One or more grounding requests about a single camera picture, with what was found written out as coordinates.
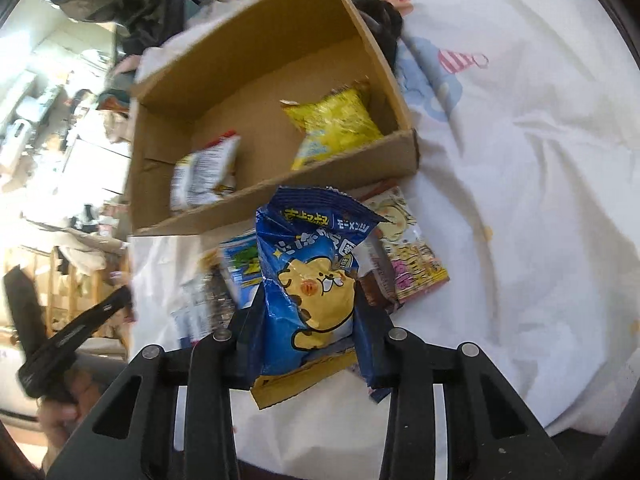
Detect white appliance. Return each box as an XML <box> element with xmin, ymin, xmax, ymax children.
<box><xmin>0</xmin><ymin>116</ymin><xmax>32</xmax><ymax>172</ymax></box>

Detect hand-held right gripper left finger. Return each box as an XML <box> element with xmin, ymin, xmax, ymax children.
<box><xmin>45</xmin><ymin>281</ymin><xmax>267</xmax><ymax>480</ymax></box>

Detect person's left hand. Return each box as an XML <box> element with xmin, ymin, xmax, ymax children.
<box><xmin>37</xmin><ymin>365</ymin><xmax>108</xmax><ymax>466</ymax></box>

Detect dark plastic bag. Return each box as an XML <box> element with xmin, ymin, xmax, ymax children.
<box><xmin>40</xmin><ymin>0</ymin><xmax>194</xmax><ymax>57</ymax></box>

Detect green blue snack packet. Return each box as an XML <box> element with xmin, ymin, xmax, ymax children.
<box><xmin>218</xmin><ymin>230</ymin><xmax>263</xmax><ymax>311</ymax></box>

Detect brown chocolate snack packet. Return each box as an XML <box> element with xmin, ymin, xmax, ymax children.
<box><xmin>357</xmin><ymin>237</ymin><xmax>401</xmax><ymax>314</ymax></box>

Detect silver white snack packet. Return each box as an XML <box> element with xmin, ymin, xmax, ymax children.
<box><xmin>170</xmin><ymin>255</ymin><xmax>241</xmax><ymax>346</ymax></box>

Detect black cloth item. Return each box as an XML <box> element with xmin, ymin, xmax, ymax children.
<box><xmin>345</xmin><ymin>0</ymin><xmax>405</xmax><ymax>69</ymax></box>

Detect printed white bed sheet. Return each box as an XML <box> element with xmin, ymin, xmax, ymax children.
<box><xmin>127</xmin><ymin>0</ymin><xmax>639</xmax><ymax>466</ymax></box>

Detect cardboard box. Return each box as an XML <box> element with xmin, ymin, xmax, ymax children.
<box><xmin>125</xmin><ymin>0</ymin><xmax>421</xmax><ymax>237</ymax></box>

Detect pink yellow cartoon snack packet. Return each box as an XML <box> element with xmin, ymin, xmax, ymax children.
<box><xmin>360</xmin><ymin>185</ymin><xmax>450</xmax><ymax>306</ymax></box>

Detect white red-edged snack packet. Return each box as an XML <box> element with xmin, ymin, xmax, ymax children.
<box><xmin>170</xmin><ymin>130</ymin><xmax>242</xmax><ymax>211</ymax></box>

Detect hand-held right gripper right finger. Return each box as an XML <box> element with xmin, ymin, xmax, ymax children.
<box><xmin>353</xmin><ymin>280</ymin><xmax>564</xmax><ymax>480</ymax></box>

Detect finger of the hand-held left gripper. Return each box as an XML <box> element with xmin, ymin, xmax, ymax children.
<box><xmin>17</xmin><ymin>285</ymin><xmax>135</xmax><ymax>403</ymax></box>

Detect wooden shelf rack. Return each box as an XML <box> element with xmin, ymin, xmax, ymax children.
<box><xmin>4</xmin><ymin>245</ymin><xmax>128</xmax><ymax>351</ymax></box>

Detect blue cartoon snack packet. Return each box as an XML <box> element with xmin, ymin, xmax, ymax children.
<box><xmin>252</xmin><ymin>186</ymin><xmax>401</xmax><ymax>403</ymax></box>

